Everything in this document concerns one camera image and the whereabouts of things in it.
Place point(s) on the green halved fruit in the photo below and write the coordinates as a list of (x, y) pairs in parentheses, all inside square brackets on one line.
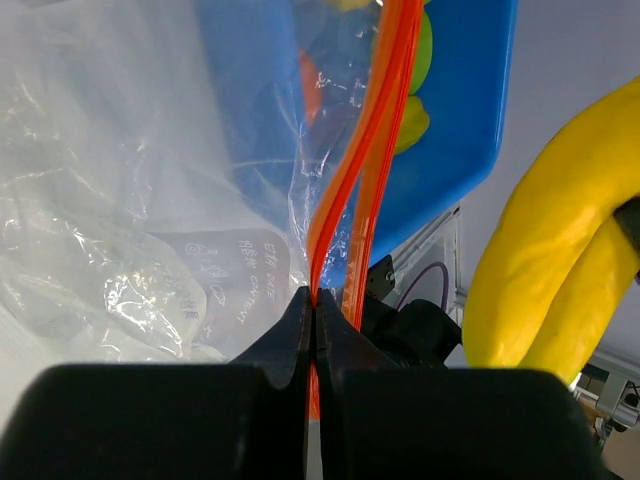
[(423, 57)]

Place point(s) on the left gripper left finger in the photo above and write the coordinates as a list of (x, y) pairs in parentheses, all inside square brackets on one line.
[(246, 419)]

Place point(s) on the yellow green starfruit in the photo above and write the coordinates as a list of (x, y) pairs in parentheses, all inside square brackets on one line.
[(414, 124)]

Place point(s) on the clear zip top bag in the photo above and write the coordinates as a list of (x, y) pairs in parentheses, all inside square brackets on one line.
[(124, 238)]

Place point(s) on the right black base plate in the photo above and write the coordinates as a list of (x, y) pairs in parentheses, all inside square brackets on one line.
[(381, 278)]

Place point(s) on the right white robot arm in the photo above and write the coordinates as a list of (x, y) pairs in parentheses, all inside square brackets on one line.
[(420, 334)]

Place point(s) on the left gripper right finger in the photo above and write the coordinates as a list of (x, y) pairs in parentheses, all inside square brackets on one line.
[(381, 421)]

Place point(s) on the blue plastic bin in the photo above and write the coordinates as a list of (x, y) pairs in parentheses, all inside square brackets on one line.
[(252, 50)]

